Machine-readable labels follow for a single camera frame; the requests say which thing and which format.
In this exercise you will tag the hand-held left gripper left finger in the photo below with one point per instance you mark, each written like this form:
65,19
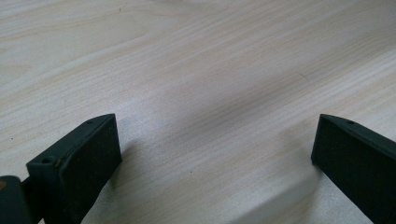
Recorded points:
77,168

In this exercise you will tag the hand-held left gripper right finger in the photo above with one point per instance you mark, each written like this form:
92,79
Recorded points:
358,168

